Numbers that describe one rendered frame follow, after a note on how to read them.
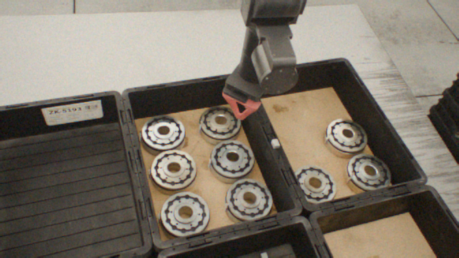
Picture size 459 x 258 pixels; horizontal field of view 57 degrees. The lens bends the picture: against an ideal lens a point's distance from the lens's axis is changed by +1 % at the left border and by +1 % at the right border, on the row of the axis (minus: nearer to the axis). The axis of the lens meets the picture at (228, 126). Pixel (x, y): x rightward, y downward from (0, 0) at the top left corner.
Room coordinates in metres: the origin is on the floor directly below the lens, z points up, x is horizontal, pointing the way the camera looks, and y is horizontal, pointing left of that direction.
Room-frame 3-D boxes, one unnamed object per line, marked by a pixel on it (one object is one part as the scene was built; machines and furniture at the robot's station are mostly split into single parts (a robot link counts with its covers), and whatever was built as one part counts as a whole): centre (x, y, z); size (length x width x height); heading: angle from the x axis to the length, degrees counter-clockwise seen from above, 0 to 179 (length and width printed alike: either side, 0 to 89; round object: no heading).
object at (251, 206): (0.45, -0.07, 0.86); 0.05 x 0.05 x 0.01
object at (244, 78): (0.53, -0.03, 1.18); 0.10 x 0.07 x 0.07; 160
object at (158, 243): (0.52, 0.04, 0.92); 0.40 x 0.30 x 0.02; 26
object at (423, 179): (0.65, -0.23, 0.92); 0.40 x 0.30 x 0.02; 26
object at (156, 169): (0.49, 0.10, 0.86); 0.10 x 0.10 x 0.01
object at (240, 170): (0.55, -0.02, 0.86); 0.10 x 0.10 x 0.01
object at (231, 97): (0.52, -0.02, 1.11); 0.07 x 0.07 x 0.09; 70
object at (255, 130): (0.52, 0.04, 0.87); 0.40 x 0.30 x 0.11; 26
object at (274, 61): (0.49, -0.05, 1.27); 0.11 x 0.09 x 0.12; 20
